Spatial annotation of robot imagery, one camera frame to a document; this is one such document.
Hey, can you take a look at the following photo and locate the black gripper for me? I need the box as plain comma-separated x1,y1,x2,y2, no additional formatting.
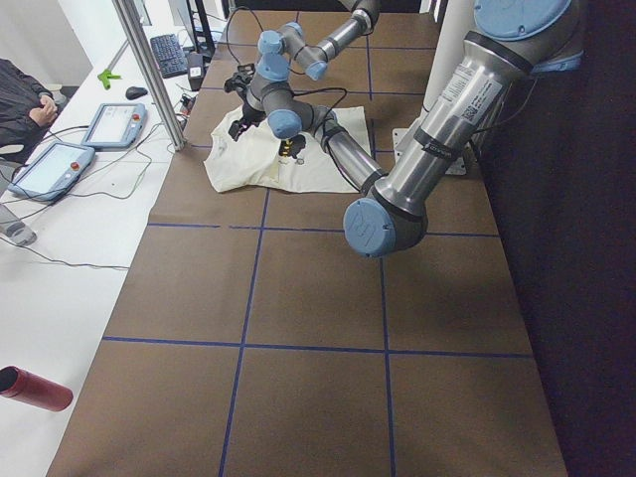
224,64,255,94
229,111,259,142

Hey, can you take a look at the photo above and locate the cream cat print t-shirt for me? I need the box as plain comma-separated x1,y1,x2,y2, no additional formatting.
204,107,355,194

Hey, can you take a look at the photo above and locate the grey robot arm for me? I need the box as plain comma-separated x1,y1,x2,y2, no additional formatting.
252,1,381,84
230,1,587,257

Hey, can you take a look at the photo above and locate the black power adapter box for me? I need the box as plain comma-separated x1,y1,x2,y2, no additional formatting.
187,52,206,91

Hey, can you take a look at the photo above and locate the black keyboard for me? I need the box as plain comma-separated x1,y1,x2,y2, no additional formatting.
150,34,188,79

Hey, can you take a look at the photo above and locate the black computer mouse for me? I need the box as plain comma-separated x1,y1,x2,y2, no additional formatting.
125,86,148,100

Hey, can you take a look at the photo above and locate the far teach pendant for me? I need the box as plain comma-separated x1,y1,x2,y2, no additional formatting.
80,102,147,150

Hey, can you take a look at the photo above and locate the teach pendant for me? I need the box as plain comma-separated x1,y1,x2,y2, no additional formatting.
80,102,147,150
8,142,95,202

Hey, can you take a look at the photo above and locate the green plastic tool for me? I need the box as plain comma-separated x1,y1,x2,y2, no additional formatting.
97,69,121,90

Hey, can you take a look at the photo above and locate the near teach pendant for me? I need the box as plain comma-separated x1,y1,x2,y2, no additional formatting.
8,142,95,202

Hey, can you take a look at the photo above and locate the seated person in black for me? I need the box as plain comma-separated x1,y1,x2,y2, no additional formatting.
1,59,59,164

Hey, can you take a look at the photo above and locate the brown paper table cover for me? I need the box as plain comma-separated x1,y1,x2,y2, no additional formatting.
49,11,565,476

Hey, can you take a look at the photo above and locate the red cylindrical bottle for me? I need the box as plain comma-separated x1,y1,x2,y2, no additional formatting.
1,366,74,411

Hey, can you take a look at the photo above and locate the aluminium frame post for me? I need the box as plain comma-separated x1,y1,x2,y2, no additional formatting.
112,0,186,151

